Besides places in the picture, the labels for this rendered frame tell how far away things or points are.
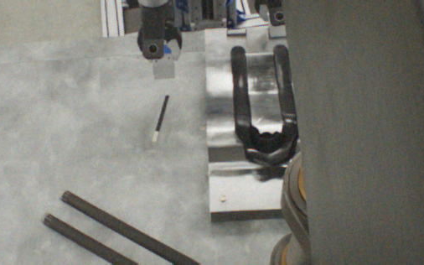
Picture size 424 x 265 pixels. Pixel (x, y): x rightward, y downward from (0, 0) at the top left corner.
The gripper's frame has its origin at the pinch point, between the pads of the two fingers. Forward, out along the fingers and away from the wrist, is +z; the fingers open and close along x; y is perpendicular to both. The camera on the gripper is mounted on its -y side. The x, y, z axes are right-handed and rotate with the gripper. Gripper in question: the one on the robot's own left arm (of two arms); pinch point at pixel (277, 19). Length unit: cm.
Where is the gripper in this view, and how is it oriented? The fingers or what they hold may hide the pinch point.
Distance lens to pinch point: 153.7
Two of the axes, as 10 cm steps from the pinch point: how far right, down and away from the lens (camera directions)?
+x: -9.8, 1.1, 1.5
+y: -0.4, -9.2, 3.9
